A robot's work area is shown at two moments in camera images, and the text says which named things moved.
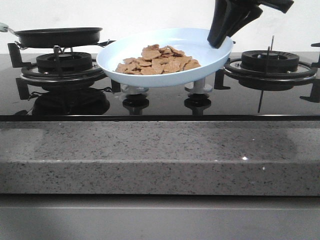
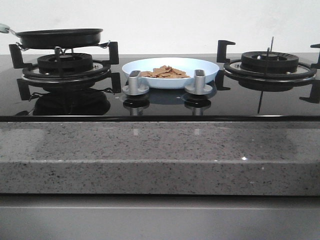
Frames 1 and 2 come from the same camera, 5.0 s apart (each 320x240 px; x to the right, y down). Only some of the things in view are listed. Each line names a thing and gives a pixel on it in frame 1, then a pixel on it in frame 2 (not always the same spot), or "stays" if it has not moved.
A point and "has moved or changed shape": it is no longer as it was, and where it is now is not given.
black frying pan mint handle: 60,37 stays
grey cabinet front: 116,217 stays
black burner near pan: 64,61 stays
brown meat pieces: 155,60 -> 164,72
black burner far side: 269,61 stays
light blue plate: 158,56 has moved or changed shape
